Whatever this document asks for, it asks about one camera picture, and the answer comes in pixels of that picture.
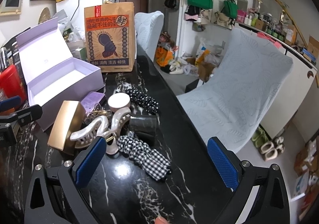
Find black printed carton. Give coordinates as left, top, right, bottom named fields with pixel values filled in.
left=0, top=37, right=25, bottom=75

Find gold box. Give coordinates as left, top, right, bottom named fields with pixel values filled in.
left=47, top=101, right=86, bottom=156

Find cardboard box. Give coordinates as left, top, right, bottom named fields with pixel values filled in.
left=198, top=61, right=220, bottom=82

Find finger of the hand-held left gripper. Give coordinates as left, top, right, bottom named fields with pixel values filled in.
left=0, top=104, right=43, bottom=128
left=0, top=96, right=22, bottom=113

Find pair of beige slippers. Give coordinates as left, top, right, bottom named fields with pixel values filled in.
left=260, top=137, right=285, bottom=161

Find black white gingham scrunchie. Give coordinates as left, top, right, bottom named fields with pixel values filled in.
left=117, top=136, right=172, bottom=182

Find red container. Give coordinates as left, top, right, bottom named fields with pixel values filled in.
left=0, top=65, right=27, bottom=105

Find pink round compact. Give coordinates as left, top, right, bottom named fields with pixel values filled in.
left=108, top=94, right=131, bottom=113

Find pair of green slippers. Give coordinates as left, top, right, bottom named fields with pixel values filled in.
left=252, top=127, right=270, bottom=147

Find woven fan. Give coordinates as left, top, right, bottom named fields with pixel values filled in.
left=38, top=7, right=51, bottom=24

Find black polka-dot scrunchie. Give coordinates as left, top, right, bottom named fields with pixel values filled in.
left=124, top=87, right=160, bottom=115

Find lavender gift box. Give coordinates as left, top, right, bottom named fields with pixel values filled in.
left=15, top=17, right=105, bottom=132

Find orange bag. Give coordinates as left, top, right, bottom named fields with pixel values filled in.
left=156, top=46, right=175, bottom=66

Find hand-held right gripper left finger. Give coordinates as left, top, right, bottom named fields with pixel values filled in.
left=24, top=136, right=107, bottom=224

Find small purple box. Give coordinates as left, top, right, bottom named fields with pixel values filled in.
left=81, top=91, right=105, bottom=115

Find pearl white hair claw clip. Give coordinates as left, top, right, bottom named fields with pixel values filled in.
left=70, top=111, right=131, bottom=156

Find black power cable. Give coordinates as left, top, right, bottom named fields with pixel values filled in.
left=70, top=0, right=84, bottom=24

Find wall intercom monitor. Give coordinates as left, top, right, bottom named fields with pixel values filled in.
left=0, top=0, right=23, bottom=16

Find white yellow plastic bag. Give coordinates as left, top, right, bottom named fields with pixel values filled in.
left=196, top=40, right=215, bottom=65

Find brown printed paper bag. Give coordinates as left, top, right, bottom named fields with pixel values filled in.
left=84, top=2, right=137, bottom=73

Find white cabinet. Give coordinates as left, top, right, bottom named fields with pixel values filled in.
left=234, top=21, right=318, bottom=145

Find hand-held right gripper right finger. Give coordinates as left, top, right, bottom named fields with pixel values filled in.
left=207, top=136, right=292, bottom=224

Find white sneakers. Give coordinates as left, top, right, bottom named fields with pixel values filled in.
left=169, top=62, right=183, bottom=75

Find row of bottles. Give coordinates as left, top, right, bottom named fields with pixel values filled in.
left=238, top=7, right=287, bottom=40

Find light blue covered chair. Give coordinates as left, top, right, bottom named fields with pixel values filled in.
left=135, top=11, right=165, bottom=55
left=176, top=27, right=293, bottom=153

